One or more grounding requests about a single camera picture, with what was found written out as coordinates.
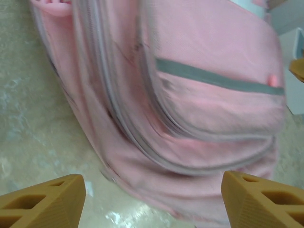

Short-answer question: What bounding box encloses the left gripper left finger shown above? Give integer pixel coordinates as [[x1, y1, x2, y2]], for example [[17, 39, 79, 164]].
[[0, 173, 86, 228]]

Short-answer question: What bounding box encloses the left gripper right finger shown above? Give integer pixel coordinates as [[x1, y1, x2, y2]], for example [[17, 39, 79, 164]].
[[220, 171, 304, 228]]

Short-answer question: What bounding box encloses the grey white box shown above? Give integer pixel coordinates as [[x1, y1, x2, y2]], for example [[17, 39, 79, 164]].
[[276, 26, 304, 116]]

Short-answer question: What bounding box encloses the pink backpack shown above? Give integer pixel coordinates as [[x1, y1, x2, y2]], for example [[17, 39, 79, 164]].
[[29, 0, 287, 225]]

